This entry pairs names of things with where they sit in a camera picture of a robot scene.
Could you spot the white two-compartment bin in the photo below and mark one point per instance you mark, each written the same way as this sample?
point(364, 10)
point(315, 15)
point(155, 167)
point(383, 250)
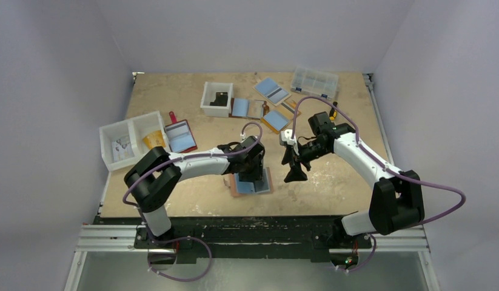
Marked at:
point(136, 128)

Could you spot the orange card holder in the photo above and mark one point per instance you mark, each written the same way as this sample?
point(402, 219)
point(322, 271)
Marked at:
point(280, 117)

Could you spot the white card holder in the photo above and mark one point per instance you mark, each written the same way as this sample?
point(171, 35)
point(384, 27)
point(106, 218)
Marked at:
point(272, 91)

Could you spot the black object in box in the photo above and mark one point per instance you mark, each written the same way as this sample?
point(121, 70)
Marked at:
point(221, 99)

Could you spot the orange card in bin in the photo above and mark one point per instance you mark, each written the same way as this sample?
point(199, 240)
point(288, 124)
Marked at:
point(154, 139)

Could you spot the printed card in bin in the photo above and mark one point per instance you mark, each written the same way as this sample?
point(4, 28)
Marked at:
point(122, 149)

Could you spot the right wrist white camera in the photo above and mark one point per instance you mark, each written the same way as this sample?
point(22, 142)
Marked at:
point(287, 138)

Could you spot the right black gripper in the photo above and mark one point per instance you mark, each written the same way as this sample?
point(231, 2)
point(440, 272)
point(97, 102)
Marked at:
point(295, 156)

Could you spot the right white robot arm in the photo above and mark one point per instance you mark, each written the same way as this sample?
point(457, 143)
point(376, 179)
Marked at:
point(396, 202)

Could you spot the clear plastic organizer box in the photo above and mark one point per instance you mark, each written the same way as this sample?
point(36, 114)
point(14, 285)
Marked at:
point(312, 82)

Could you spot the small white square box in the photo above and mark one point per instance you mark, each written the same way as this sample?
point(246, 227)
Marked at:
point(210, 88)

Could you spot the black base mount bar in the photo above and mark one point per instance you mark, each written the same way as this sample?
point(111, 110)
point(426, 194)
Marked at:
point(313, 237)

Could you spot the brown open card holder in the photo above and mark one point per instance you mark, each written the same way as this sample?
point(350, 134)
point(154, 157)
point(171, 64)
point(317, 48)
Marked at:
point(248, 108)

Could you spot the aluminium frame rail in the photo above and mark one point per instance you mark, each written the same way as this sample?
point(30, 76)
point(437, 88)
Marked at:
point(121, 238)

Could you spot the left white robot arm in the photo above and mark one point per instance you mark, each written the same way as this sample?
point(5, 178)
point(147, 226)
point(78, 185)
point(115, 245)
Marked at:
point(152, 180)

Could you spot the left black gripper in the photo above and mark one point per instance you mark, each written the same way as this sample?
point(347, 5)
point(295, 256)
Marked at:
point(256, 174)

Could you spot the red card holder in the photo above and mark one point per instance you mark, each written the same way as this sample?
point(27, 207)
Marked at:
point(181, 139)

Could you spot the pink card holder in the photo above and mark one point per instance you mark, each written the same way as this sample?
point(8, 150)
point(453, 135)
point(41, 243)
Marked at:
point(238, 188)

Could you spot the yellow black screwdriver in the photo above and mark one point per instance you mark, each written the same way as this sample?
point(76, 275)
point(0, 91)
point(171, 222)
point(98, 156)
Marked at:
point(333, 111)

